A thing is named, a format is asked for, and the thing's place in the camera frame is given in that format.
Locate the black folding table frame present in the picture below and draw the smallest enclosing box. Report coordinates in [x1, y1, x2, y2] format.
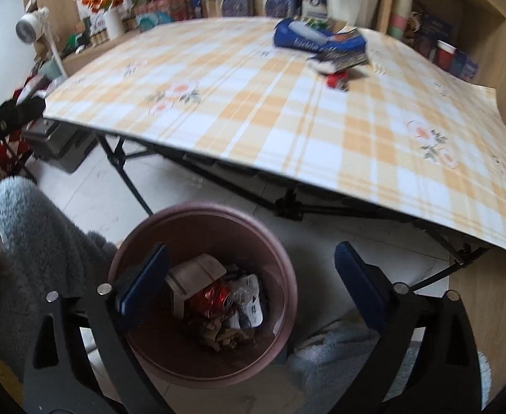
[95, 131, 495, 268]

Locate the white flower pot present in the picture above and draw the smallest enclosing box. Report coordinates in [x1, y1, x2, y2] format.
[325, 0, 380, 29]

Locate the dark blue printed wrapper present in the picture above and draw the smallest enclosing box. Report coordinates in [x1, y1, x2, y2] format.
[308, 47, 369, 70]

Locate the pastel paper roll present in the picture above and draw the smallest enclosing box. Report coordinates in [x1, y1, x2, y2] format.
[388, 0, 415, 39]

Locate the white desk fan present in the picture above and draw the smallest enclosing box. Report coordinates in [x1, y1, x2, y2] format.
[15, 7, 69, 79]

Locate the white vase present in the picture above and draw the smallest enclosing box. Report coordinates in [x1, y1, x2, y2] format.
[103, 8, 125, 39]

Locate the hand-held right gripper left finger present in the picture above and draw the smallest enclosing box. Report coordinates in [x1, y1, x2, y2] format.
[22, 244, 171, 414]

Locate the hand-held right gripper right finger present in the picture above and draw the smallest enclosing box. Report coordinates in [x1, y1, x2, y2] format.
[334, 241, 482, 414]

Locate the brown round trash bin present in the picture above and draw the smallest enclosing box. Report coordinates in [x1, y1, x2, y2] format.
[108, 201, 299, 389]

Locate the shiny red foil wrapper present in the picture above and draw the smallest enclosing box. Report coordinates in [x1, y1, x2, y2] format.
[188, 280, 232, 317]

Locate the blue printed carton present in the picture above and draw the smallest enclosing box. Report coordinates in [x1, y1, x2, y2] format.
[274, 18, 368, 52]

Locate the white printed plastic package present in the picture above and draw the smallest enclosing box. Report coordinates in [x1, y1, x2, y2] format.
[225, 273, 263, 328]

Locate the pale blue fleece garment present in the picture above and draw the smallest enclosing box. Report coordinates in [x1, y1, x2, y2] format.
[285, 317, 493, 404]

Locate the small red wrapper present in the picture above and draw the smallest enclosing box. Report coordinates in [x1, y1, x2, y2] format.
[325, 72, 350, 91]

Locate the brown paper bag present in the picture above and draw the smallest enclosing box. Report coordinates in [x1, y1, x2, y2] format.
[192, 317, 254, 352]

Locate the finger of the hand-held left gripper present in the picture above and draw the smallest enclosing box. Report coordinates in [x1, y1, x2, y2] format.
[0, 95, 47, 156]

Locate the grey tool case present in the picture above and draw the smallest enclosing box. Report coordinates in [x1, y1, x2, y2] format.
[22, 118, 98, 174]

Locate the cream yogurt cup green lid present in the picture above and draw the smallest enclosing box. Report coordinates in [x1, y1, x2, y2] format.
[167, 254, 228, 317]

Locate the red paper cup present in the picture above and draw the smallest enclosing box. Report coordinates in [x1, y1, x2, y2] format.
[435, 40, 456, 67]

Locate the teal orange printed bag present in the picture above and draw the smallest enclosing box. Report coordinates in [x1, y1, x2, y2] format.
[136, 11, 172, 32]

